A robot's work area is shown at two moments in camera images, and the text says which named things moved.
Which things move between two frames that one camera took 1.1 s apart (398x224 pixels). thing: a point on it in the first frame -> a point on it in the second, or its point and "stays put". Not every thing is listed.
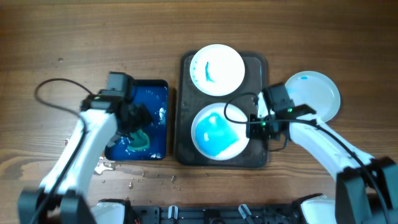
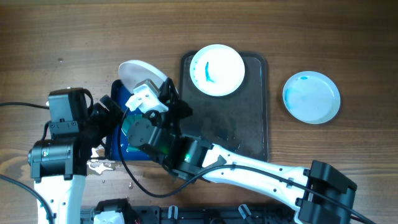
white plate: (217, 70) stays put
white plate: (315, 90) stays put
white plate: (215, 135) -> (131, 72)
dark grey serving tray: (189, 101) stays put
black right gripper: (251, 131) -> (175, 104)
